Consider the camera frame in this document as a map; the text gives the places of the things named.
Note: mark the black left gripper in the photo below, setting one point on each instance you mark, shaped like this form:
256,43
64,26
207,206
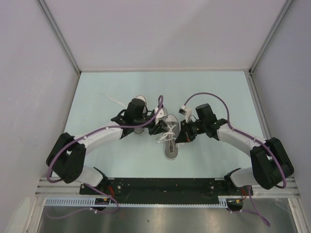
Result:
157,128

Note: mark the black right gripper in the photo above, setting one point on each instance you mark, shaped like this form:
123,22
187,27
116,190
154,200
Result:
184,135

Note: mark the grey canvas sneaker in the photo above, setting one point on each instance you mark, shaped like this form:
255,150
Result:
140,131
169,151

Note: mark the white shoelace of sneaker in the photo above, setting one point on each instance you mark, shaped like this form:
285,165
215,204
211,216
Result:
170,136
115,101

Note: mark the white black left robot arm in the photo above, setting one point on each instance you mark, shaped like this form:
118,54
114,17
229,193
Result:
66,161

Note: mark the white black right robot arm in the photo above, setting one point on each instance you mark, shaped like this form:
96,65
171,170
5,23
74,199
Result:
270,164

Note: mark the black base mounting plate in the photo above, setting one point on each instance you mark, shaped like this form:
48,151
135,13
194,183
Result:
180,191

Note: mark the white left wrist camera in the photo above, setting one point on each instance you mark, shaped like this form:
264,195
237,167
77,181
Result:
161,114

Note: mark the white slotted cable duct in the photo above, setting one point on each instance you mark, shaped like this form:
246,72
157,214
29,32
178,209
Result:
107,202

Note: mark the aluminium frame rail front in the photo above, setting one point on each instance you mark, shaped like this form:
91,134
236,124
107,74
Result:
62,189

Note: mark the aluminium corner post left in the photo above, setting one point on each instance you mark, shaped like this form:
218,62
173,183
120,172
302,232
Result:
42,4

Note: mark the aluminium corner post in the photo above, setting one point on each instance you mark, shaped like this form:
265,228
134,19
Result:
271,34
42,4

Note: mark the aluminium corner post right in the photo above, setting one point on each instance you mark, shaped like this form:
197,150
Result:
271,34

